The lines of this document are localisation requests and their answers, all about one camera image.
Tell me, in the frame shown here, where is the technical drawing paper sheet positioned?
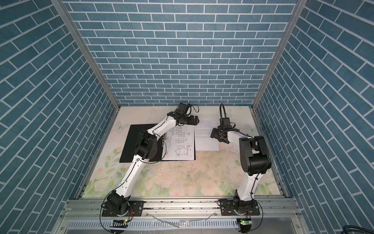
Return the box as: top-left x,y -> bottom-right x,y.
163,125 -> 195,161

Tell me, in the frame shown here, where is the red folder with black inside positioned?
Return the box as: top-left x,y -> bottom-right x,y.
119,123 -> 196,163

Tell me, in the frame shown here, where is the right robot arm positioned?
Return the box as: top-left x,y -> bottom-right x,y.
210,126 -> 272,206

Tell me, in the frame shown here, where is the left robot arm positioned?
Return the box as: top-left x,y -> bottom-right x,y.
101,103 -> 199,216

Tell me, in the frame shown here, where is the text paper sheet far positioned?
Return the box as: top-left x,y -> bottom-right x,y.
194,117 -> 219,151

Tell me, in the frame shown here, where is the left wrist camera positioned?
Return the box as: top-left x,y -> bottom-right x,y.
176,102 -> 192,115

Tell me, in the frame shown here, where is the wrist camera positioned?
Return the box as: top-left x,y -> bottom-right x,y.
176,102 -> 192,115
220,117 -> 231,127

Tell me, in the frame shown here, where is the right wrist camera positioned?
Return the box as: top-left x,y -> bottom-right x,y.
220,117 -> 231,127

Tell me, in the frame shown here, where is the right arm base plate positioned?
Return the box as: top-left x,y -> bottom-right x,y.
217,199 -> 260,216

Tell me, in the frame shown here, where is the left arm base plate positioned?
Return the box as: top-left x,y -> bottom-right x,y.
101,200 -> 144,217

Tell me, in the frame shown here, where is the aluminium front rail frame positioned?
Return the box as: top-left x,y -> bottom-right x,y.
52,196 -> 308,234

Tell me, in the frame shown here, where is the aluminium right corner post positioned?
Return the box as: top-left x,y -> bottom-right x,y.
252,0 -> 307,109

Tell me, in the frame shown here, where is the aluminium corner post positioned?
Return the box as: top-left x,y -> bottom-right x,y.
51,0 -> 120,111
252,0 -> 307,109

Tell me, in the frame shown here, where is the black cable bottom right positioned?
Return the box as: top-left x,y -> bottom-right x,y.
340,224 -> 374,234

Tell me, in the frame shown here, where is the aluminium left corner post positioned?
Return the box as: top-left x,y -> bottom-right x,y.
51,0 -> 120,111

